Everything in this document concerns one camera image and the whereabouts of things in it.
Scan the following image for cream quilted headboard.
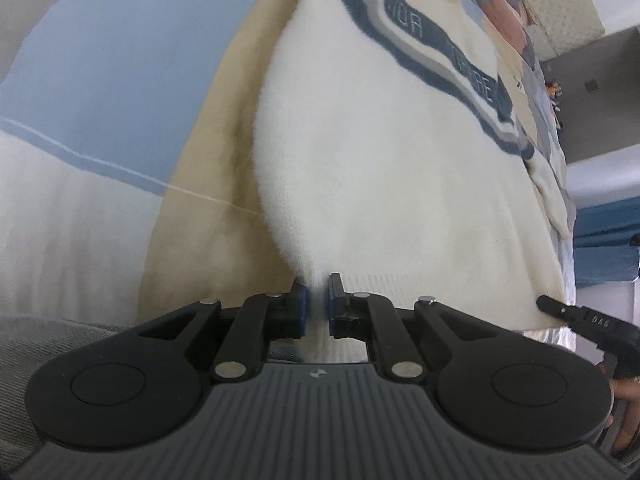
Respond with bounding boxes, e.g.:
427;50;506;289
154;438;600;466
500;0;607;57

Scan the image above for grey cabinet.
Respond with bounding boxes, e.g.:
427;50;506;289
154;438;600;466
541;27;640;164

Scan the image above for cream sweater with blue stripes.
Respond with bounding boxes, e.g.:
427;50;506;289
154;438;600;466
250;0;573;365

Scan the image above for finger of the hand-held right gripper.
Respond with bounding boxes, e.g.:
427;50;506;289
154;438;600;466
536;295;640;350

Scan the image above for person's right hand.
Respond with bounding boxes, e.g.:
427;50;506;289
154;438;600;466
611;378;640;453

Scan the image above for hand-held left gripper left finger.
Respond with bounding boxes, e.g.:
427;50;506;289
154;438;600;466
135;279;312;384

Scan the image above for blue fabric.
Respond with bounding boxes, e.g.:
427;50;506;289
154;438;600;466
572;199;640;289

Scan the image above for pastel patchwork blanket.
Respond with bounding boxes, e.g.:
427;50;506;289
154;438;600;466
0;0;578;353

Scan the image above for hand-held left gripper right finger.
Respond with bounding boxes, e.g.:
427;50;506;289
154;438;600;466
326;272;506;384

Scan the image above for small colourful toys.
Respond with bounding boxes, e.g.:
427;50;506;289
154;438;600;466
546;81;565;132

